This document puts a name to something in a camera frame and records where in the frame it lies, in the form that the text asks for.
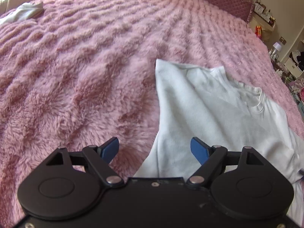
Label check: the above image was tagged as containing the folded white garment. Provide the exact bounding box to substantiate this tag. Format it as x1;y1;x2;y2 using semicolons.
1;2;44;25

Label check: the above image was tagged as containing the cream bedside shelf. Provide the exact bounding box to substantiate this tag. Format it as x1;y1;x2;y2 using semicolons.
249;1;276;42

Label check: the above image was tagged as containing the white table lamp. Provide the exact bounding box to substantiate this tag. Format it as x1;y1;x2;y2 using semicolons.
271;42;282;55

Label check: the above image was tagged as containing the white sweatshirt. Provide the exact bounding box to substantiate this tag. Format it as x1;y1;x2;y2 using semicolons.
132;58;304;183

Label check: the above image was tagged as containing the pink fluffy blanket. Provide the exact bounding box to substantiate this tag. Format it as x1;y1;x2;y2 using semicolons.
1;0;303;227

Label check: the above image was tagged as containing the red yellow snack bag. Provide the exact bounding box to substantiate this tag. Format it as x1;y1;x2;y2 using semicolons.
255;26;262;39

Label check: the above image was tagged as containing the white open wardrobe shelf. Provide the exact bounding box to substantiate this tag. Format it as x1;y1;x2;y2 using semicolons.
284;40;303;79

